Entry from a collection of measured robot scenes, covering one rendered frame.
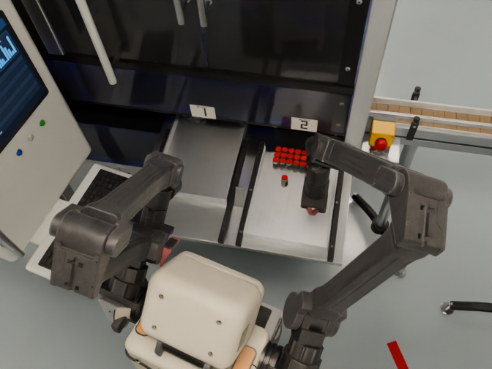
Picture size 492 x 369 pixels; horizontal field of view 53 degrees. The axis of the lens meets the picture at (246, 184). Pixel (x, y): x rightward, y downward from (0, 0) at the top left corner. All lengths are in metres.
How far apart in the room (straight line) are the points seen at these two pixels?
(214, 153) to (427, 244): 1.06
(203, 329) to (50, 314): 1.70
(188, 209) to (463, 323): 1.44
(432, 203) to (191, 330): 0.50
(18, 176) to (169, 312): 0.83
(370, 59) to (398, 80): 1.85
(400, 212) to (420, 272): 1.75
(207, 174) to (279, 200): 0.26
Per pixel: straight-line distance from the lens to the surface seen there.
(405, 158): 1.96
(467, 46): 3.56
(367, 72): 1.42
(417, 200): 0.80
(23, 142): 1.63
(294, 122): 1.61
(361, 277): 0.89
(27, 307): 2.67
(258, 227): 1.56
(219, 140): 1.75
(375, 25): 1.31
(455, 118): 1.84
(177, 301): 0.96
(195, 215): 1.60
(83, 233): 0.79
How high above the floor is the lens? 2.27
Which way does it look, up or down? 58 degrees down
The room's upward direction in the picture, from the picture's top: 6 degrees counter-clockwise
